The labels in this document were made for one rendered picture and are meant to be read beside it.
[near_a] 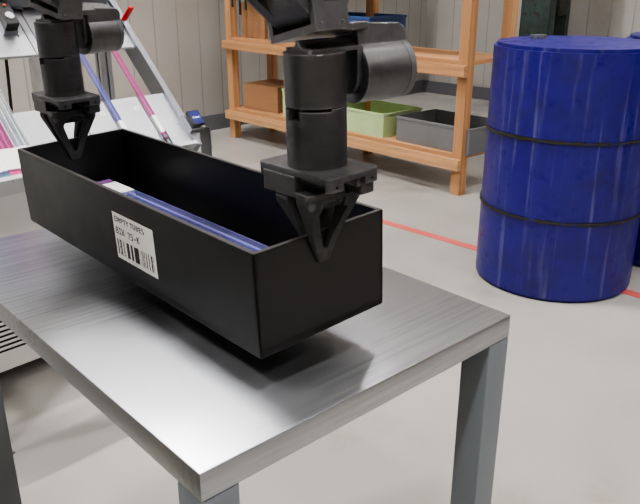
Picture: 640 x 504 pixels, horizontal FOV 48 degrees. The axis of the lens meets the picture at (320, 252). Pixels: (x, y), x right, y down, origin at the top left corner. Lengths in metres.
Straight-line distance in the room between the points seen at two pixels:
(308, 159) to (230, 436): 0.26
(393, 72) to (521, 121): 2.11
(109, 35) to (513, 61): 1.88
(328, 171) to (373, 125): 3.93
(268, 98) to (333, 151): 4.75
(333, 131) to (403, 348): 0.28
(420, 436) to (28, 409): 1.13
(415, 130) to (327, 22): 3.77
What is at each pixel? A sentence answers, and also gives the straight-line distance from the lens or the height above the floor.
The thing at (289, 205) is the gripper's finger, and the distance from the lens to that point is 0.69.
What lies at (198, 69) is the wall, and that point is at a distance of 5.89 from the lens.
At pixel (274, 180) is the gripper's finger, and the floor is 1.00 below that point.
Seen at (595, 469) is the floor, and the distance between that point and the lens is 2.07.
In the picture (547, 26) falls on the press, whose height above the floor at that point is 0.81.
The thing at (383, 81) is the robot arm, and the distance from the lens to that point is 0.69.
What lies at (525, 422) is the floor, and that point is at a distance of 2.19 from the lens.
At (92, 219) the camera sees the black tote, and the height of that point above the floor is 0.90.
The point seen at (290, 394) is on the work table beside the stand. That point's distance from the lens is 0.73.
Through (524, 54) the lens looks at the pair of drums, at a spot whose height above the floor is 0.92.
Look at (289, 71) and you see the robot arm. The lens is 0.66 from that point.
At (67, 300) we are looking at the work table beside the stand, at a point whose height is 0.80.
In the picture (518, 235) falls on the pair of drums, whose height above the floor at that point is 0.25.
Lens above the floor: 1.19
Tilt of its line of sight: 21 degrees down
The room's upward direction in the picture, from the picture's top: straight up
